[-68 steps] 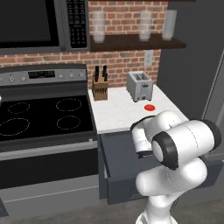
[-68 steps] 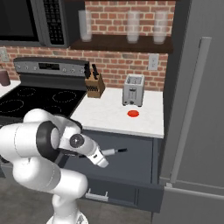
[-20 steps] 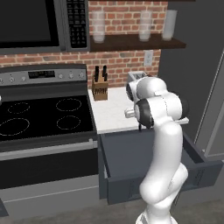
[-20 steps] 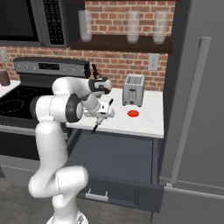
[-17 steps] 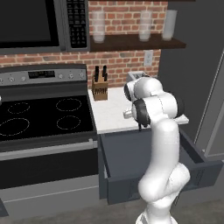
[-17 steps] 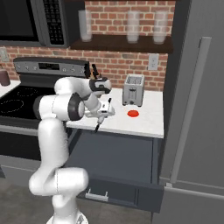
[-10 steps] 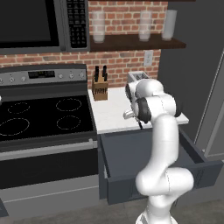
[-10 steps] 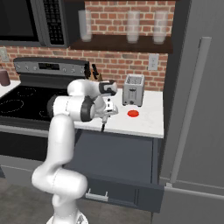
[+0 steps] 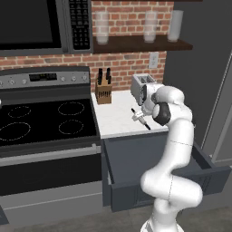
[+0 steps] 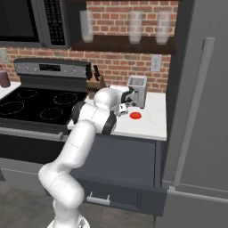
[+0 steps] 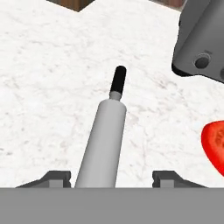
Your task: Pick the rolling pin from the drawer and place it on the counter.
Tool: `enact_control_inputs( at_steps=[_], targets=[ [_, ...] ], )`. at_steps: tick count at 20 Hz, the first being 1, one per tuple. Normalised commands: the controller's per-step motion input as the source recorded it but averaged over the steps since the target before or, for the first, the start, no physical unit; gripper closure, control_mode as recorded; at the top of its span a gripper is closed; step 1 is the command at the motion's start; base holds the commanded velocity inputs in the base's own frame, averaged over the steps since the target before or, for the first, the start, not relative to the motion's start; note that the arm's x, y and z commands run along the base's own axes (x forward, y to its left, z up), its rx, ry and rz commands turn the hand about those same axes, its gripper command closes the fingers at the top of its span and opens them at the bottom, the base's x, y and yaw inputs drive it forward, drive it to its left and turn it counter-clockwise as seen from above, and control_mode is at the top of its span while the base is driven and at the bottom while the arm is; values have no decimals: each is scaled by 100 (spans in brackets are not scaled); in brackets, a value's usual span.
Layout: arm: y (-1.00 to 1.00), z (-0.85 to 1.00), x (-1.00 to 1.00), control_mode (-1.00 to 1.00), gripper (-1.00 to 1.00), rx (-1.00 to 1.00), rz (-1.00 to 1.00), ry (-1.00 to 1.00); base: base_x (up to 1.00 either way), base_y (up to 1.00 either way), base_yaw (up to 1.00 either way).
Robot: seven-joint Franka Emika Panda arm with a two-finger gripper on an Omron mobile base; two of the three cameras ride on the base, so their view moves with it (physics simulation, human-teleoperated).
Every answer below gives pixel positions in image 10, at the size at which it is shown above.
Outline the red round disc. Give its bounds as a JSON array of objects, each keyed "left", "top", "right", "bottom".
[{"left": 129, "top": 111, "right": 143, "bottom": 121}]

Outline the silver drawer handle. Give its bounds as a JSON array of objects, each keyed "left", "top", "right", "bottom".
[{"left": 86, "top": 191, "right": 111, "bottom": 206}]

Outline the silver toaster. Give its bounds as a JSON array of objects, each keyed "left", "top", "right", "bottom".
[{"left": 126, "top": 75, "right": 149, "bottom": 110}]

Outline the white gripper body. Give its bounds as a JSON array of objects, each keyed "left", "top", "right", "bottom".
[{"left": 117, "top": 103, "right": 129, "bottom": 118}]

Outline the black and steel stove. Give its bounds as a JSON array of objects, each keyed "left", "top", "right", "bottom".
[{"left": 0, "top": 57, "right": 93, "bottom": 185}]

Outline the clear drinking glass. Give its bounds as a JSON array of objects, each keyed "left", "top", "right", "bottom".
[
  {"left": 78, "top": 9, "right": 95, "bottom": 44},
  {"left": 127, "top": 10, "right": 143, "bottom": 45},
  {"left": 155, "top": 10, "right": 173, "bottom": 46}
]

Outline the grey fridge door handle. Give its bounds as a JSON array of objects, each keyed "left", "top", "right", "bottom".
[{"left": 173, "top": 37, "right": 216, "bottom": 188}]

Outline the dark wooden wall shelf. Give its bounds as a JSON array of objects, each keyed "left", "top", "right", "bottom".
[{"left": 70, "top": 34, "right": 177, "bottom": 56}]

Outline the wooden knife block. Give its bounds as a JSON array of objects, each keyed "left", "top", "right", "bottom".
[{"left": 85, "top": 64, "right": 108, "bottom": 100}]

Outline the grey fridge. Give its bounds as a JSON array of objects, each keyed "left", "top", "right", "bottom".
[{"left": 153, "top": 0, "right": 228, "bottom": 228}]

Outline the white wall outlet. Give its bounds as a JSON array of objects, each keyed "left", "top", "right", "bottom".
[
  {"left": 150, "top": 54, "right": 163, "bottom": 73},
  {"left": 0, "top": 48, "right": 10, "bottom": 64}
]

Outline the grey oven door handle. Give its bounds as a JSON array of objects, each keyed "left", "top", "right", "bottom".
[{"left": 0, "top": 126, "right": 69, "bottom": 143}]

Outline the grey microwave oven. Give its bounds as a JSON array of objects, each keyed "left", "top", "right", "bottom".
[{"left": 0, "top": 0, "right": 72, "bottom": 50}]

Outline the dark grey open drawer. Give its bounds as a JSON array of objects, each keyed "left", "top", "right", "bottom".
[{"left": 44, "top": 133, "right": 169, "bottom": 218}]

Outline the dark maroon jar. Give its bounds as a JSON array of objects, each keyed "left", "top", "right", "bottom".
[{"left": 0, "top": 69, "right": 12, "bottom": 89}]

